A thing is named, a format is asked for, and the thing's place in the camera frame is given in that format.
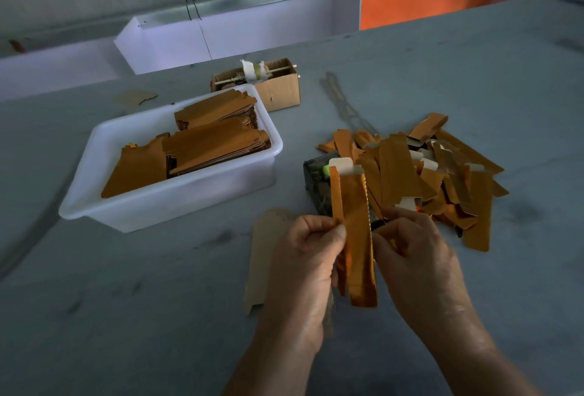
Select long white tray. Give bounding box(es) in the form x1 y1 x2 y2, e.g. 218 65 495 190
0 37 129 103
114 0 363 75

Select person's right forearm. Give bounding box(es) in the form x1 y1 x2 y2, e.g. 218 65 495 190
429 318 544 396

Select white plastic bin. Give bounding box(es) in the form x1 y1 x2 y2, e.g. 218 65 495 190
59 83 284 233

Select person's left forearm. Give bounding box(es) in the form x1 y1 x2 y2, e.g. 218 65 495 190
223 327 325 396

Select pile of gold boxes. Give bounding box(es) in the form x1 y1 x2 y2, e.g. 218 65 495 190
316 112 510 254

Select person's right hand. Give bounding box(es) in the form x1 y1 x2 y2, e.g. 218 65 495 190
372 211 480 347

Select gold cartons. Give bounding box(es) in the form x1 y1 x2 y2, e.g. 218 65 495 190
100 89 272 199

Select small cardboard box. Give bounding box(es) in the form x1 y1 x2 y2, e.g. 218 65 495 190
210 57 302 113

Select person's left hand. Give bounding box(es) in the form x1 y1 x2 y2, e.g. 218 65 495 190
258 215 348 351

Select gold box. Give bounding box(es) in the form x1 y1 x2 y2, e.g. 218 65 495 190
329 165 379 308

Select black tape dispenser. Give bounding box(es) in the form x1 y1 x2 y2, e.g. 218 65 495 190
304 156 334 214

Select pile of beige blanks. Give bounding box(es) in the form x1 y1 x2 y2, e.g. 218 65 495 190
243 207 302 314

